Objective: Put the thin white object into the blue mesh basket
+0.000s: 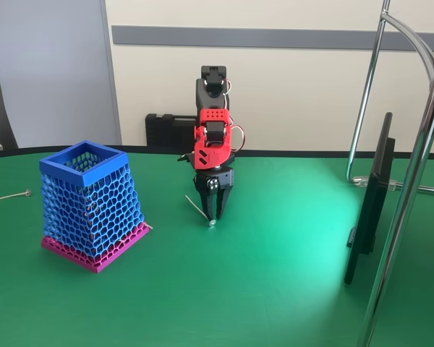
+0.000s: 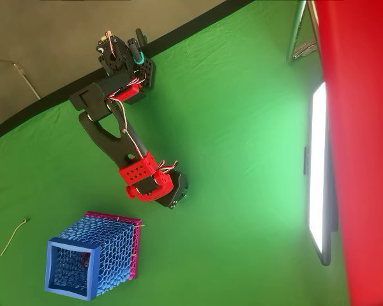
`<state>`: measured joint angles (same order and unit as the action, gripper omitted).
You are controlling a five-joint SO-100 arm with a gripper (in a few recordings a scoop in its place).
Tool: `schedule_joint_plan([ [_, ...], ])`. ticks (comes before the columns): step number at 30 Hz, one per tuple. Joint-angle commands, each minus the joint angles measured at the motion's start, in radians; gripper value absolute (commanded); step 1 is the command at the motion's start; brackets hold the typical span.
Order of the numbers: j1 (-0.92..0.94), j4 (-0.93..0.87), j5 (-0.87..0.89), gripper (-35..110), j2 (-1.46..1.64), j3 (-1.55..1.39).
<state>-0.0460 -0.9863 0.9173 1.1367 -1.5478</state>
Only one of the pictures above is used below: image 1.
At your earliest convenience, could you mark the white cable with round tip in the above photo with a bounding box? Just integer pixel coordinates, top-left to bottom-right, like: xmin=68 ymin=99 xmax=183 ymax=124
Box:
xmin=0 ymin=188 xmax=33 ymax=204
xmin=184 ymin=194 xmax=218 ymax=228

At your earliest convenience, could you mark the blue and pink mesh basket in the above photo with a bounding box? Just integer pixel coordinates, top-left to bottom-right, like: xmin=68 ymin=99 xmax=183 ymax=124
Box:
xmin=38 ymin=140 xmax=151 ymax=274

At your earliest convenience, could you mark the black plastic tool case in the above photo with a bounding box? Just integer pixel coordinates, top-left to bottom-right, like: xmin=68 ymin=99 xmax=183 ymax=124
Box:
xmin=145 ymin=113 xmax=198 ymax=148

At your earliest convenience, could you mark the clear plastic foot piece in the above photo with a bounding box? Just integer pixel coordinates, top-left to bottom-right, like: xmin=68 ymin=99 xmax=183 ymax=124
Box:
xmin=351 ymin=175 xmax=403 ymax=192

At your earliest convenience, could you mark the black flat monitor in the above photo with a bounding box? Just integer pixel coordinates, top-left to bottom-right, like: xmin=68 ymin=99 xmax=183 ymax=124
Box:
xmin=343 ymin=111 xmax=397 ymax=286

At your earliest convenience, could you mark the black chair back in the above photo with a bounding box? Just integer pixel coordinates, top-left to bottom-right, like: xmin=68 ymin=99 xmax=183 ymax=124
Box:
xmin=0 ymin=61 xmax=20 ymax=151

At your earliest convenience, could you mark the grey wall rail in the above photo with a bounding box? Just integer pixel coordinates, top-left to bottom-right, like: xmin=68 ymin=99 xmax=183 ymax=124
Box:
xmin=111 ymin=25 xmax=434 ymax=52

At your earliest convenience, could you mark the chrome tube frame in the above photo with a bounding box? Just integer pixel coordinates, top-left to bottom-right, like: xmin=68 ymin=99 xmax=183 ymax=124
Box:
xmin=345 ymin=0 xmax=434 ymax=197

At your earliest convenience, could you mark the chrome metal frame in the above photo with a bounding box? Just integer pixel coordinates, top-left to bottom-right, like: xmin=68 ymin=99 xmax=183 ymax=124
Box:
xmin=356 ymin=35 xmax=434 ymax=347

